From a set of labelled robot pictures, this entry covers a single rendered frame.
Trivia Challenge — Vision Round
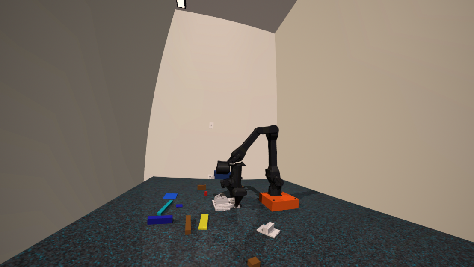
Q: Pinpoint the teal long thin bar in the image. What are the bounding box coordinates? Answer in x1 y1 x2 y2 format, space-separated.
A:
157 200 173 216

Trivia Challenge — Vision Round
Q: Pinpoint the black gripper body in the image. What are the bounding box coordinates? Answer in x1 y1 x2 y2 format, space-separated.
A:
228 174 247 196

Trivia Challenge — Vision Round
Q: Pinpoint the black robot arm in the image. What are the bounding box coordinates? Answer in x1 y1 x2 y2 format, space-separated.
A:
216 125 284 196

